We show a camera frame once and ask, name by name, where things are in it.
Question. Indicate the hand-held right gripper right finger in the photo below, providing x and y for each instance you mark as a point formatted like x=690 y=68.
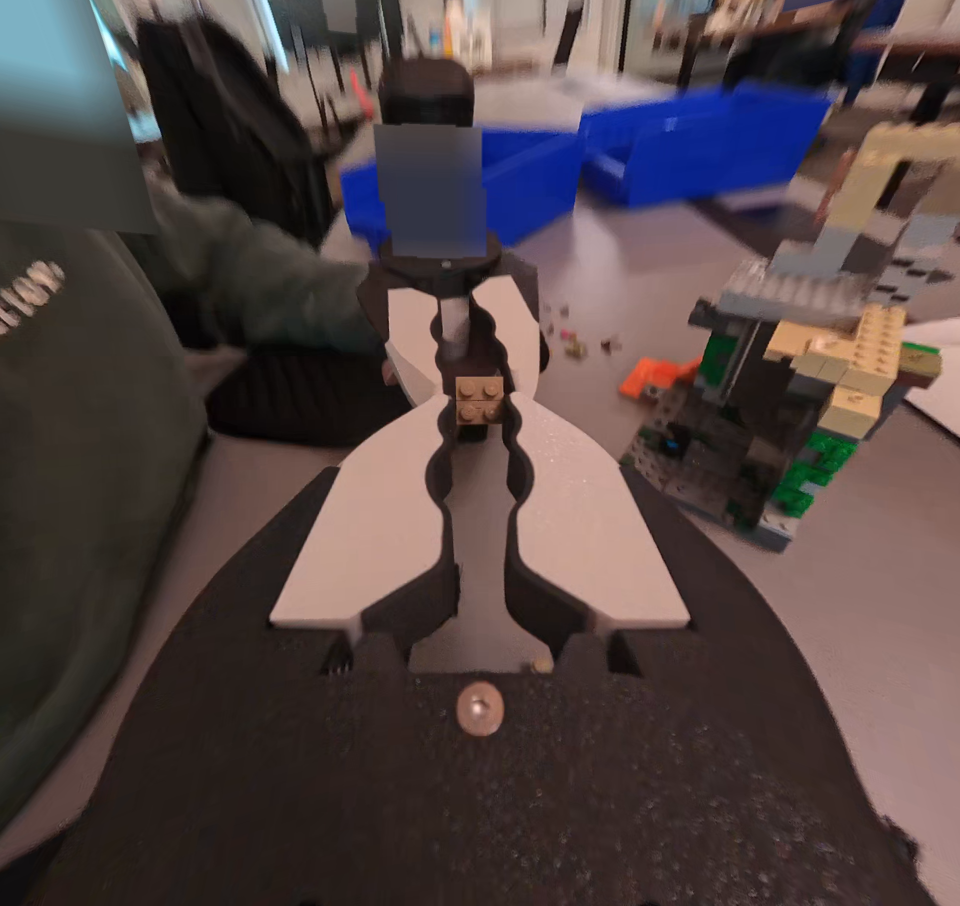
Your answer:
x=600 y=538

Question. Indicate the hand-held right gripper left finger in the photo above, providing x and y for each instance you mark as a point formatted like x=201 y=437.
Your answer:
x=360 y=538

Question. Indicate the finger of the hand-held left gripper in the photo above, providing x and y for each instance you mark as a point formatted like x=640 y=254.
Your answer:
x=412 y=336
x=521 y=336

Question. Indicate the tan and grey brick column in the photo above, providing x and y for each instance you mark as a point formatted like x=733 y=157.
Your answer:
x=480 y=411

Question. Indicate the person's left forearm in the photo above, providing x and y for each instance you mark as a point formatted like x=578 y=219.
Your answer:
x=262 y=276

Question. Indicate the grey desk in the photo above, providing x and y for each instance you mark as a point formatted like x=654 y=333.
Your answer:
x=862 y=583

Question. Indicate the scatter of tiny toy pieces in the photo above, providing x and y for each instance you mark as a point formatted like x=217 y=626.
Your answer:
x=577 y=347

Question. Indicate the blue plastic bin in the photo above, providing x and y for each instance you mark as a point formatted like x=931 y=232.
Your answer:
x=712 y=148
x=525 y=170

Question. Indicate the black mesh wrist cushion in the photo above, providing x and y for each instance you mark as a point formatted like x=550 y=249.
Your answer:
x=300 y=403

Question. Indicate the chair with black jacket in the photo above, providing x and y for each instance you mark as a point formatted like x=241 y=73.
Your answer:
x=225 y=133

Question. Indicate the toy brick building model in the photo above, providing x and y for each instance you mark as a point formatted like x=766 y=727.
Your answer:
x=787 y=396

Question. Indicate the dark green sweatshirt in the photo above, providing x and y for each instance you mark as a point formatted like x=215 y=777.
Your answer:
x=75 y=471

